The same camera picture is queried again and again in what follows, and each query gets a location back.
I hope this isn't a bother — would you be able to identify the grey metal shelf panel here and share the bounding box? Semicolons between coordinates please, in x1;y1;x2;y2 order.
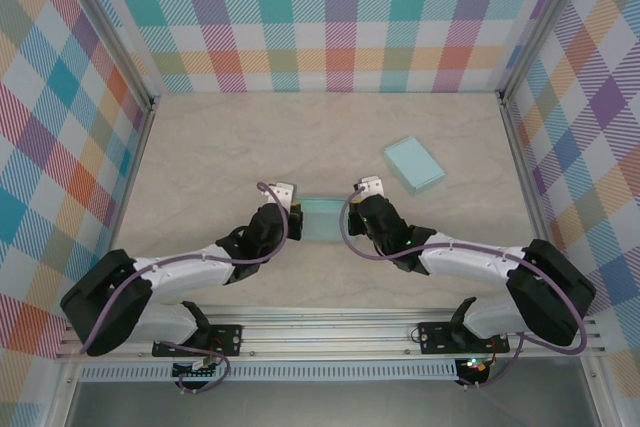
63;376;602;427

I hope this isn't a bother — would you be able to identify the aluminium side rail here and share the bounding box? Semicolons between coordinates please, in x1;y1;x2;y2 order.
498;91;572;317
88;95;159;322

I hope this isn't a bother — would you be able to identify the small black circuit board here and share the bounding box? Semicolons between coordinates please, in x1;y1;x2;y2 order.
458;355;490;377
171;360;220;380

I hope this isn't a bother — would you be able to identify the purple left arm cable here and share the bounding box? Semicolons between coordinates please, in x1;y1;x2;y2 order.
78;181;297;395

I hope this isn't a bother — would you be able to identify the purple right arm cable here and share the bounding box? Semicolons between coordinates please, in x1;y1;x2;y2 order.
339;183;588;390

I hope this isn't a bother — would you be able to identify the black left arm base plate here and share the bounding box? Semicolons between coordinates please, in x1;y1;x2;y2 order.
151;323;245;359

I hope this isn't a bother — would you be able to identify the slotted white cable duct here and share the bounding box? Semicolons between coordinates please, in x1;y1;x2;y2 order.
78;358;459;384

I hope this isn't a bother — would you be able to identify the aluminium frame post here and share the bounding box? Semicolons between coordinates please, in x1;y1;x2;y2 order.
496;0;595;104
51;0;162;109

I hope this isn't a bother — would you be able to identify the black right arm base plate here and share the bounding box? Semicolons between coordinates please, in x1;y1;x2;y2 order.
416;320;512;356

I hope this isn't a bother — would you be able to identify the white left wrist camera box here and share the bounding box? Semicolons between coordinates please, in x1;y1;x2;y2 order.
268;181;300;209

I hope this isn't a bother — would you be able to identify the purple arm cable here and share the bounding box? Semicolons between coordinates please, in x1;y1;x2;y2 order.
78;181;297;395
339;183;588;390

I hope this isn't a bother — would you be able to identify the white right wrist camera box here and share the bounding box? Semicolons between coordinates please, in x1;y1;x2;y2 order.
354;175;388;199

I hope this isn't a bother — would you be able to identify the light blue paper box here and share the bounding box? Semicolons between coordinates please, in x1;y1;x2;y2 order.
297;194;352;244
383;135;448;197

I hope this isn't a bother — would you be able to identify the aluminium mounting rail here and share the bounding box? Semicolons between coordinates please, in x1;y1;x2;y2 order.
54;300;607;361

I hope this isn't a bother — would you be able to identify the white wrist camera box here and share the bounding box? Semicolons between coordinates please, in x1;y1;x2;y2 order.
268;181;300;209
354;175;388;199

